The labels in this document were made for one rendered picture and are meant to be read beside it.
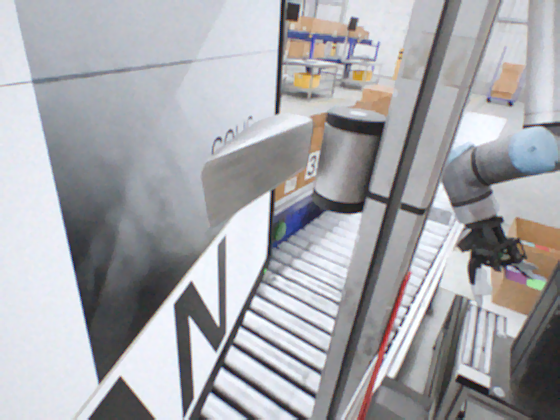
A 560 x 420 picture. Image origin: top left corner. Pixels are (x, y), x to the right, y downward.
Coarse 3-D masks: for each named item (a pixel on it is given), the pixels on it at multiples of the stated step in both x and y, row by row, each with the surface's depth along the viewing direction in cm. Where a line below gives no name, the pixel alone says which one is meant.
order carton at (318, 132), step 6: (318, 132) 180; (318, 138) 181; (312, 144) 184; (318, 144) 153; (312, 150) 149; (318, 150) 154; (306, 168) 150; (300, 174) 148; (300, 180) 150; (306, 180) 155; (312, 180) 160; (300, 186) 152
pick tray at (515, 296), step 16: (528, 256) 136; (544, 256) 134; (496, 272) 128; (544, 272) 136; (496, 288) 120; (512, 288) 116; (528, 288) 114; (496, 304) 120; (512, 304) 118; (528, 304) 115
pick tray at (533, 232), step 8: (512, 224) 160; (520, 224) 162; (528, 224) 161; (536, 224) 160; (544, 224) 158; (512, 232) 154; (520, 232) 163; (528, 232) 162; (536, 232) 161; (544, 232) 159; (552, 232) 158; (528, 240) 163; (536, 240) 161; (544, 240) 160; (552, 240) 159; (528, 248) 139; (536, 248) 138; (552, 248) 159; (552, 256) 136
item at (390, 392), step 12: (384, 384) 46; (396, 384) 46; (372, 396) 45; (384, 396) 44; (396, 396) 44; (408, 396) 45; (420, 396) 45; (372, 408) 43; (384, 408) 43; (396, 408) 43; (408, 408) 43; (420, 408) 43
